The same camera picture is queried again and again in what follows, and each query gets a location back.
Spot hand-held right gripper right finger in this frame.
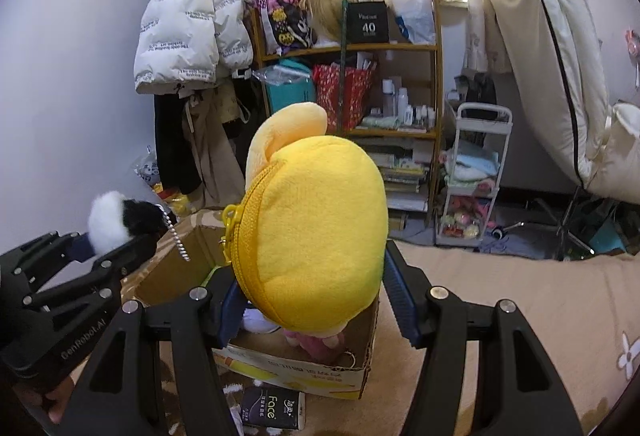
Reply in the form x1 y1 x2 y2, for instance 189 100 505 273
381 241 583 436

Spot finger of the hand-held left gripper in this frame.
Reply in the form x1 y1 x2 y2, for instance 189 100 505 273
0 230 95 286
22 232 159 318

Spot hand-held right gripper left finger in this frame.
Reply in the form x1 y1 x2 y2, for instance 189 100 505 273
67 277 247 436

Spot pale lilac plush toy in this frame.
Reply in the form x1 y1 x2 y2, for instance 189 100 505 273
242 308 282 335

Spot black white plush keychain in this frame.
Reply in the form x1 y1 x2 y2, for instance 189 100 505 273
87 191 193 263

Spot pink plush toy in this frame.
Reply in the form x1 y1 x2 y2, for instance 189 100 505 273
282 316 359 363

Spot printed cardboard box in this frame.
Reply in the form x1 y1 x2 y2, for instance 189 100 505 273
120 208 381 401

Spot yellow plush pouch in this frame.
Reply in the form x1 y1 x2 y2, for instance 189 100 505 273
222 102 389 337

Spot person's left hand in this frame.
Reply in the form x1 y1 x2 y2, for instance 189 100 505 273
42 378 77 423

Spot beige brown patterned blanket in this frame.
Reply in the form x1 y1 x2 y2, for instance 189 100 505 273
120 211 640 436

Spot pile of small plush toys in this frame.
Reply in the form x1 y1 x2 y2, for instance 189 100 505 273
442 196 494 240

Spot black tissue packet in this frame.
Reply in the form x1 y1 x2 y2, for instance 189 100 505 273
240 386 307 432

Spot clear plastic bag of toys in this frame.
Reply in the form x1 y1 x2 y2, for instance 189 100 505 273
134 146 194 217

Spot pile of magazines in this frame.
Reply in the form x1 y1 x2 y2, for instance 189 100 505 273
367 138 434 213

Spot black hanging garment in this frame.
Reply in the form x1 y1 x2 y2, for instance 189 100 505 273
152 91 202 195

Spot light blue cloth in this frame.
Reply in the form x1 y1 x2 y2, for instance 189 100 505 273
444 151 501 183

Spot beige hanging trousers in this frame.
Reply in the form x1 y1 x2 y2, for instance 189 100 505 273
181 85 252 212

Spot metal stand legs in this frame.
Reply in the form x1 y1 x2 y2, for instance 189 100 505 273
500 186 602 263

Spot group of cosmetic bottles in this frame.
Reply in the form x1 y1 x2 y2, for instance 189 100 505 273
382 77 437 127

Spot dark hanging clothes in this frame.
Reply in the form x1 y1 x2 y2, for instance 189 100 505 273
220 80 272 153

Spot white trolley cart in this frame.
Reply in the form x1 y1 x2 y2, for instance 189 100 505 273
434 102 514 248

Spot red patterned gift bag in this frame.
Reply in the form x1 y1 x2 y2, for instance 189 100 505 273
312 63 374 132

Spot teal shopping bag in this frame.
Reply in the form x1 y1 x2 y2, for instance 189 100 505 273
252 58 317 118

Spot thin green pole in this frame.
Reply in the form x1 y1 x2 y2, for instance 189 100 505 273
336 0 351 135

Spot wooden shelf rack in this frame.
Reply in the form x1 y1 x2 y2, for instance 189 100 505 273
247 0 446 228

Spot white puffer jacket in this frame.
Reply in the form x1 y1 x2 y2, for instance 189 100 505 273
134 0 256 95

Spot black square box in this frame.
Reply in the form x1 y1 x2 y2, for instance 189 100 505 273
346 1 390 44

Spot cream folded mattress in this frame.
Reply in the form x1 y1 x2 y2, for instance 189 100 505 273
479 0 640 205

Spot blonde wig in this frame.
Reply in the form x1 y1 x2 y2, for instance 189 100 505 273
305 0 347 48

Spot black pink printed bag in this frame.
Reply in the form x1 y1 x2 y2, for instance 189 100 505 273
255 0 319 56

